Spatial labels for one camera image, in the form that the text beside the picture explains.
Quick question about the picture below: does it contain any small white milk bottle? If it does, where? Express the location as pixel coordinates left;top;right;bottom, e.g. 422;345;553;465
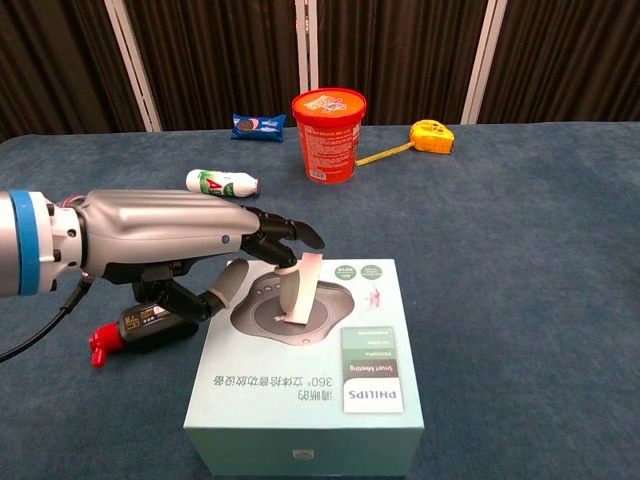
185;168;265;200

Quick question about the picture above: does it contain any white Philips speaker box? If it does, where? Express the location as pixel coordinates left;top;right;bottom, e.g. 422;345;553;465
183;257;426;477

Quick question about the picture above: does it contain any black curtain screen panel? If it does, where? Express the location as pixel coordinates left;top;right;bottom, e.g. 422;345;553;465
294;0;501;126
0;0;161;144
104;0;321;132
459;0;640;126

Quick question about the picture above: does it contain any yellow tape measure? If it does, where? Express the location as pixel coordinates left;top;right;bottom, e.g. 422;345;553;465
355;119;456;166

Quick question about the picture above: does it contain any black bottle with red cap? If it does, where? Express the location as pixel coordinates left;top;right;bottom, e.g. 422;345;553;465
88;299;201;369

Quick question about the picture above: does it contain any blue felt table mat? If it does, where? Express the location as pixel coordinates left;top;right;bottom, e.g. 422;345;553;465
0;119;640;480

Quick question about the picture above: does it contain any blue cookie packet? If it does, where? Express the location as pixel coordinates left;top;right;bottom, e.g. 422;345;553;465
230;112;288;143

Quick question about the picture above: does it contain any red cup with orange lid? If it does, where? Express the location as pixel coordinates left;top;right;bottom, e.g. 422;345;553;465
291;88;368;185

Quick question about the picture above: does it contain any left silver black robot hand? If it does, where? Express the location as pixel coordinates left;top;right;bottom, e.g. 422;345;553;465
77;188;326;326

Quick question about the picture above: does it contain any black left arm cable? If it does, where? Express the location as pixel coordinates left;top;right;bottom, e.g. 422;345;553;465
0;274;94;364

